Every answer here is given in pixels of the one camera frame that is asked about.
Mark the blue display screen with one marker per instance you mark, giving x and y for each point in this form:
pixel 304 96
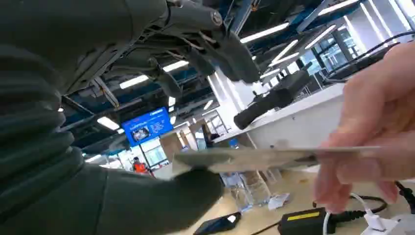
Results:
pixel 147 126

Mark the black adapter with yellow label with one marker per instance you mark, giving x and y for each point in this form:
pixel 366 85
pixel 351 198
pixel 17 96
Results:
pixel 304 222

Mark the long ceiling light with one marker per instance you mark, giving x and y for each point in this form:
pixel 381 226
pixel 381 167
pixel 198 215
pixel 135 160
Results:
pixel 264 32
pixel 321 36
pixel 134 81
pixel 285 50
pixel 108 123
pixel 175 66

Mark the person in orange vest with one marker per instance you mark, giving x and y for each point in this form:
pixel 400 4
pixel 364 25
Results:
pixel 140 167

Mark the white desk partition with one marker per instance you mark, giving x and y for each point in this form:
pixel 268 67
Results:
pixel 301 123

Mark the person's hand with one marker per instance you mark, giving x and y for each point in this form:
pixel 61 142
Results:
pixel 376 107

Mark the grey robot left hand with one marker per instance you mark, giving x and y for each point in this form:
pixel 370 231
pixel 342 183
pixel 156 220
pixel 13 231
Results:
pixel 81 32

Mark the pale card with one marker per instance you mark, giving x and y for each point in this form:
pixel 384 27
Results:
pixel 246 159

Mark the white plug block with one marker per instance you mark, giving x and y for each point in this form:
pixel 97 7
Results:
pixel 385 225

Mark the ribbed grey left arm sleeve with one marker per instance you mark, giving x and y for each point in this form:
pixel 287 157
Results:
pixel 29 129

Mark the crumpled white paper scrap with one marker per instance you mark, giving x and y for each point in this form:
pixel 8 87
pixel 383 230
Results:
pixel 278 201

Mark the clear plastic container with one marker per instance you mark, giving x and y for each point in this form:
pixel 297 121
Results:
pixel 249 189

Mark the black smartphone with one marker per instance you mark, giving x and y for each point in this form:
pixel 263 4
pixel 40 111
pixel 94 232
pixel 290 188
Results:
pixel 217 224

